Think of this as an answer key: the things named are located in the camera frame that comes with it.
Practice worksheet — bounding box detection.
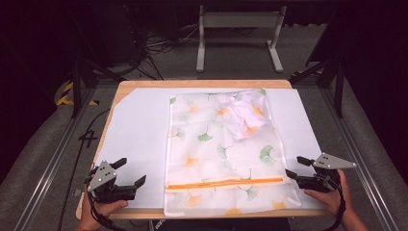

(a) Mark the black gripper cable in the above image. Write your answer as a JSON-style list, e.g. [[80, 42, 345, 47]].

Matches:
[[321, 174, 348, 231], [85, 163, 129, 231]]

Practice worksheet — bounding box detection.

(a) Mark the white metal desk frame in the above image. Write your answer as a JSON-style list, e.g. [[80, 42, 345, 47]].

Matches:
[[195, 4, 289, 74]]

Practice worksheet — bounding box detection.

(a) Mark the leaf-print mesh laundry bag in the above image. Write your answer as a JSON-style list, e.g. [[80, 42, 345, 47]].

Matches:
[[163, 88, 303, 218]]

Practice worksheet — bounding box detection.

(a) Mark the white table mat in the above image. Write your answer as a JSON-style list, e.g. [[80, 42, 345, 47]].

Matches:
[[94, 88, 325, 212]]

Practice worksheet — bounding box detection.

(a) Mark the black metal stand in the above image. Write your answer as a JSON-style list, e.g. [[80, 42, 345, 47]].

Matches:
[[67, 9, 130, 119], [289, 57, 346, 119]]

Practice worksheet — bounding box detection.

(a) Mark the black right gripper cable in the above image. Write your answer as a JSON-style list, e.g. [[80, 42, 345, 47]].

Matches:
[[321, 174, 348, 231]]

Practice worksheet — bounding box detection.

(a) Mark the person's left hand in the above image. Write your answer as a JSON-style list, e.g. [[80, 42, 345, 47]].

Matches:
[[75, 192, 130, 231]]

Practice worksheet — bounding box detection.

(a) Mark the person's right hand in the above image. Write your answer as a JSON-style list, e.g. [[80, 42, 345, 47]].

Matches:
[[303, 168, 351, 219]]

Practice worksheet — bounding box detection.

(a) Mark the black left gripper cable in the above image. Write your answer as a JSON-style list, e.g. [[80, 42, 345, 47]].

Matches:
[[85, 163, 129, 231]]

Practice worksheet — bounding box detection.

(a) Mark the bundle of black floor cables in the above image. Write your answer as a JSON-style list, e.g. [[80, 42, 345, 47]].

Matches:
[[127, 23, 200, 81]]

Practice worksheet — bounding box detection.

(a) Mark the thin black floor cable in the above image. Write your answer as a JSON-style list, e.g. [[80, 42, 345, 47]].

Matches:
[[56, 108, 112, 231]]

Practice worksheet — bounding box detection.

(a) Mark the yellow black hazard tape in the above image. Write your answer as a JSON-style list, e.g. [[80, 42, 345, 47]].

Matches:
[[56, 81, 100, 107]]

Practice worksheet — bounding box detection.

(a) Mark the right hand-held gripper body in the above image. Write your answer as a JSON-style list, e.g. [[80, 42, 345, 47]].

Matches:
[[293, 152, 358, 194]]

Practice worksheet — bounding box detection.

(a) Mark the white garment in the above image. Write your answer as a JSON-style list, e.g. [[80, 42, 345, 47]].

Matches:
[[214, 90, 270, 141]]

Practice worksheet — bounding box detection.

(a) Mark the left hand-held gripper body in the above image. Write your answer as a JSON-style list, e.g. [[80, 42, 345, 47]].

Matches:
[[86, 160, 138, 205]]

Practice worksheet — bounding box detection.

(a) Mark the aluminium floor rail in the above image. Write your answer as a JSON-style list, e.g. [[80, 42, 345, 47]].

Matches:
[[13, 86, 98, 231], [319, 87, 400, 231]]

